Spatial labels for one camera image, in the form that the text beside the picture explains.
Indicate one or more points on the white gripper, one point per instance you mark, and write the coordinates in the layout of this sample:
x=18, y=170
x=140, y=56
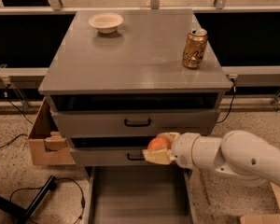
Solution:
x=182, y=149

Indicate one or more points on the orange fruit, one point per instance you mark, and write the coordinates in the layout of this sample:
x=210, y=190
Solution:
x=159, y=143

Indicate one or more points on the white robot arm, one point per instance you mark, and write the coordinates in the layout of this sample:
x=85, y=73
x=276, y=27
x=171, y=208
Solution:
x=239, y=155

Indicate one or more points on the grey top drawer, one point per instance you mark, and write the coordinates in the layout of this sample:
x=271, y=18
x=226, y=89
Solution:
x=122, y=124

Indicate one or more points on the grey drawer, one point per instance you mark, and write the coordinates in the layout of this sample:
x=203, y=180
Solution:
x=122, y=124
x=109, y=156
x=145, y=194

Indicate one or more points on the grey bottom drawer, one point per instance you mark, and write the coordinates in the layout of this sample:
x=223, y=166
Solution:
x=145, y=194

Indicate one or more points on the grey middle drawer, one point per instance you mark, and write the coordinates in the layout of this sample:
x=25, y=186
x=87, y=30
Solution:
x=109, y=156

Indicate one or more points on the grey drawer cabinet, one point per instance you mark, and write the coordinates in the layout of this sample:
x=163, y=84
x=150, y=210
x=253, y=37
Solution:
x=139, y=68

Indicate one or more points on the gold soda can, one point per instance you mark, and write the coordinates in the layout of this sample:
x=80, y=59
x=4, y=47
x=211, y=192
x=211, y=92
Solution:
x=193, y=53

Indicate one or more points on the open cardboard box left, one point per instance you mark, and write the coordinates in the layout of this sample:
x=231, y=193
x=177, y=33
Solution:
x=47, y=146

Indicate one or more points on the white paper bowl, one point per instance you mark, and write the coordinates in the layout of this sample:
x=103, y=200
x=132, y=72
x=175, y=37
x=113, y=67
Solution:
x=106, y=23

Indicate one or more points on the black stand leg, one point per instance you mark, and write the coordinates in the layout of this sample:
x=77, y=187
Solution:
x=23, y=210

